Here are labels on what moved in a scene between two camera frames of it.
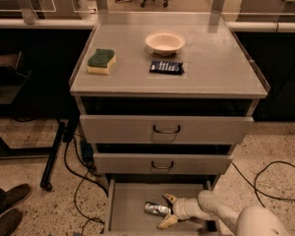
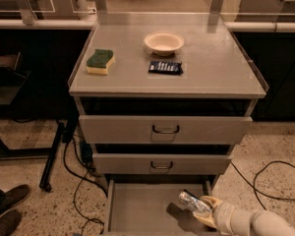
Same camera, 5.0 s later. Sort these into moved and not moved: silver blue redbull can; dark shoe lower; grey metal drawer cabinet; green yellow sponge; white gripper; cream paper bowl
Moved: silver blue redbull can; white gripper
Not moved: dark shoe lower; grey metal drawer cabinet; green yellow sponge; cream paper bowl
